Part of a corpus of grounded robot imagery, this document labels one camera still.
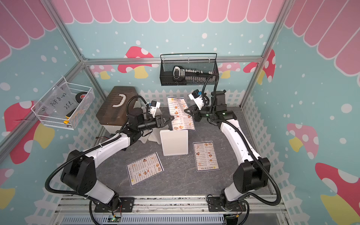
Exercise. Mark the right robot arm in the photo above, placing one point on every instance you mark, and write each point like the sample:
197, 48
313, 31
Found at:
253, 171

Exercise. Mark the small circuit board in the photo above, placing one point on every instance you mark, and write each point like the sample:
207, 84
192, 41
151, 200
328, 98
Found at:
114, 219

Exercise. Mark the yellow black utility knife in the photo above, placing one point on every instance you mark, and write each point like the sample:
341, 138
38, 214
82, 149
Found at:
70, 118

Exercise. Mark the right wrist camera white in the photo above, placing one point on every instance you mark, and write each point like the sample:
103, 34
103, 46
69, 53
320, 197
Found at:
196, 96

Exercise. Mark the brown lid storage box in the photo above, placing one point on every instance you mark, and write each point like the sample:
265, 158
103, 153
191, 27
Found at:
112, 113

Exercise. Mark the socket tool set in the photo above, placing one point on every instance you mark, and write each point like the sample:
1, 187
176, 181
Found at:
189, 76

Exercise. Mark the clear plastic labelled bag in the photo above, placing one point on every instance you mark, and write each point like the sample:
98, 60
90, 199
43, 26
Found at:
57, 103

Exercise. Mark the black mesh wall basket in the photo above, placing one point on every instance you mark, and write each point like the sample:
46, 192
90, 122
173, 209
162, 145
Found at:
195, 61

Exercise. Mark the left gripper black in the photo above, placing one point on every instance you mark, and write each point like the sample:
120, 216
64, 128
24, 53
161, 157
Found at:
160, 121

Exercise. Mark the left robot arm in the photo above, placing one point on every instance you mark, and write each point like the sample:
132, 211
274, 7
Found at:
79, 171

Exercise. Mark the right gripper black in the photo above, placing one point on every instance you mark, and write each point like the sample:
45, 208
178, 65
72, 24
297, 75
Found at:
196, 113

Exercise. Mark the black tape roll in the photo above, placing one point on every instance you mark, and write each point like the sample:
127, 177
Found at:
80, 96

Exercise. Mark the dim sum menu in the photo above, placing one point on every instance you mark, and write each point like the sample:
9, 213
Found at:
205, 156
144, 168
182, 120

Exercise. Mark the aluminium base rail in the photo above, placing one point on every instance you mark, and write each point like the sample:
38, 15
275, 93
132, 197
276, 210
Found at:
192, 210

